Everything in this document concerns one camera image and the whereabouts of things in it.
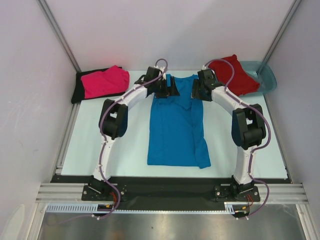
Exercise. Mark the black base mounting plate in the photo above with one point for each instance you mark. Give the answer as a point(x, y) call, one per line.
point(164, 193)

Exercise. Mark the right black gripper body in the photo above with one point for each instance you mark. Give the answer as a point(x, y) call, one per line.
point(203, 98)

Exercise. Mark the left aluminium corner post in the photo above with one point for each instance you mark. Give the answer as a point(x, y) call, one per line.
point(53, 23)

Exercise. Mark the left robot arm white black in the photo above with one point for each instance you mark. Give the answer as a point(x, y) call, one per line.
point(114, 116)

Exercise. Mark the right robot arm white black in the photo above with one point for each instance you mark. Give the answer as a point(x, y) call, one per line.
point(248, 129)

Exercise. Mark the right aluminium corner post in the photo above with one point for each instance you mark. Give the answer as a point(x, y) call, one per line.
point(282, 29)

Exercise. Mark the aluminium corner post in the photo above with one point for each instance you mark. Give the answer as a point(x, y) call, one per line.
point(53, 23)
point(282, 29)

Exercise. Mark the blue t shirt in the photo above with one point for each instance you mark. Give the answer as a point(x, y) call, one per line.
point(176, 129)

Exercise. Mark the red t shirt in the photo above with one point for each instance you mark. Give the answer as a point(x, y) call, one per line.
point(241, 83)

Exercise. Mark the teal plastic basin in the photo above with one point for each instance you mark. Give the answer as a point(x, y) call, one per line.
point(262, 74)

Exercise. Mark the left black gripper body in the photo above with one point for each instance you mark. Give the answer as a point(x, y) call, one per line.
point(159, 87)

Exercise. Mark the pink folded t shirt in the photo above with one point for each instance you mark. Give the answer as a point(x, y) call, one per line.
point(112, 81)

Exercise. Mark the white slotted cable duct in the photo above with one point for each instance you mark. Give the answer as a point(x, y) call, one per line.
point(97, 208)

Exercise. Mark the black folded t shirt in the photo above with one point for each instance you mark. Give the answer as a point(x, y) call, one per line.
point(78, 93)

